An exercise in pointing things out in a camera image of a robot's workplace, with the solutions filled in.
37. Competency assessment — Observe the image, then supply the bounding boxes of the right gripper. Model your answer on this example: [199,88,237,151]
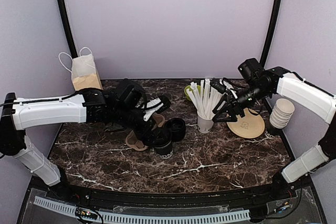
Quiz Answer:
[213,82,270,122]

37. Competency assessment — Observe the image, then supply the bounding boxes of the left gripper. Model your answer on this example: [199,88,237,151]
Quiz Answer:
[112,105,167,146]

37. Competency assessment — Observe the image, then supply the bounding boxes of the brown pulp cup carrier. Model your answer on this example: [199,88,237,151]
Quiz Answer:
[125,113,166,152]

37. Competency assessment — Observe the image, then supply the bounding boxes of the right black frame post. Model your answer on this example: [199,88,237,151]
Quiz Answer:
[259,0,281,67]

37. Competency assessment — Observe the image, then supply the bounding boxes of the beige plate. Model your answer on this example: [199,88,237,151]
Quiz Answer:
[227,108,265,139]

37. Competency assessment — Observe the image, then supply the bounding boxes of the black frame post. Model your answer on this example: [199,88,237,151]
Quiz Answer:
[57,0,78,58]
[259,0,281,67]

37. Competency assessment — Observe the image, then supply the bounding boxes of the left black frame post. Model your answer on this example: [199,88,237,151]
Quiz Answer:
[57,0,78,58]

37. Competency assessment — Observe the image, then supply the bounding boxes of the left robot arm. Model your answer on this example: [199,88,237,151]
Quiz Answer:
[1,79,172,201]

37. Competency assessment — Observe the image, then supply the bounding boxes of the brown paper bag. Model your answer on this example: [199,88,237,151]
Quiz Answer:
[58,47,103,91]

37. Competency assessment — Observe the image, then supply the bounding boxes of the bundle of white wrapped straws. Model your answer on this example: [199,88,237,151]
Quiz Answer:
[184,79,224,119]

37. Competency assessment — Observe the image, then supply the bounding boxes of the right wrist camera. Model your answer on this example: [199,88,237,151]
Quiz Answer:
[210,78,238,99]

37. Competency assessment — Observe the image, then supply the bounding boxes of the black paper coffee cup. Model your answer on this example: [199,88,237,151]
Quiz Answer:
[154,142,173,159]

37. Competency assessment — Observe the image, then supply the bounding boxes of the white cup holding straws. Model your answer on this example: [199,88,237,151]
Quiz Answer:
[197,112,214,134]

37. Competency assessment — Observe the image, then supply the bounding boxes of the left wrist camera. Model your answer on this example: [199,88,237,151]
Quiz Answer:
[140,95,171,121]

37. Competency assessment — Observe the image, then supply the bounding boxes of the stack of paper cups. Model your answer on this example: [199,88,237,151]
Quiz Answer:
[266,98,295,137]

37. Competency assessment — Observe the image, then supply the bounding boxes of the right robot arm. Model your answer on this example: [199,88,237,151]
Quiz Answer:
[210,58,335,200]

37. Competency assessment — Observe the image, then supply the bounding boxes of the green bowl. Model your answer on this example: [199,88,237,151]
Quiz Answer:
[184,85,204,102]

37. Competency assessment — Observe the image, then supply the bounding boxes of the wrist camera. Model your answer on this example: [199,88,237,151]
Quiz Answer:
[140,95,171,121]
[210,78,238,99]

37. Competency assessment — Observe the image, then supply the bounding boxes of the stack of black lids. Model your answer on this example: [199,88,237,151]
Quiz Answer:
[165,118,186,142]

